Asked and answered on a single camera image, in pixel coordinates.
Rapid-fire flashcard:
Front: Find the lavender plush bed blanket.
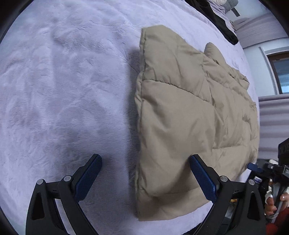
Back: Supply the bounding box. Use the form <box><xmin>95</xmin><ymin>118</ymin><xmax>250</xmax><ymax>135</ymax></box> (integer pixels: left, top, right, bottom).
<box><xmin>1</xmin><ymin>1</ymin><xmax>252</xmax><ymax>234</ymax></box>

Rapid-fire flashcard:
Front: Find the black folded garment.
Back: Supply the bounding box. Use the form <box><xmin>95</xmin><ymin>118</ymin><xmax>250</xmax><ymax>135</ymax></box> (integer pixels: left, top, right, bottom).
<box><xmin>185</xmin><ymin>0</ymin><xmax>239</xmax><ymax>45</ymax></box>

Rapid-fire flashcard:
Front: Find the window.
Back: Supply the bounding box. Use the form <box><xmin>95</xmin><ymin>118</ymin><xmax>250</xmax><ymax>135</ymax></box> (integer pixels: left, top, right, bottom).
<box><xmin>260</xmin><ymin>46</ymin><xmax>288</xmax><ymax>95</ymax></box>

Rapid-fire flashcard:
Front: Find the grey quilted headboard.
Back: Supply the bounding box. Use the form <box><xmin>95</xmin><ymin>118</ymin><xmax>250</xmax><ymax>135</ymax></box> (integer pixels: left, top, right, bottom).
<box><xmin>222</xmin><ymin>0</ymin><xmax>239</xmax><ymax>12</ymax></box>

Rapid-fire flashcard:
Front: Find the beige puffer jacket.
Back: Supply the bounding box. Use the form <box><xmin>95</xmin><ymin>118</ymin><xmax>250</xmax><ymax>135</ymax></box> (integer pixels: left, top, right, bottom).
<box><xmin>135</xmin><ymin>25</ymin><xmax>260</xmax><ymax>221</ymax></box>

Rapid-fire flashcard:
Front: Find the person right hand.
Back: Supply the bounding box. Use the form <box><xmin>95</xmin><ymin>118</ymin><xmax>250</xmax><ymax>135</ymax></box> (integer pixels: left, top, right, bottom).
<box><xmin>264</xmin><ymin>191</ymin><xmax>288</xmax><ymax>223</ymax></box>

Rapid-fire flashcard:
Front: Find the grey curtain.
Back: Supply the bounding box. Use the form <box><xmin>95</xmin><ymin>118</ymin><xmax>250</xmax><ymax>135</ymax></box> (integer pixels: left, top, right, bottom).
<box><xmin>234</xmin><ymin>13</ymin><xmax>288</xmax><ymax>160</ymax></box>

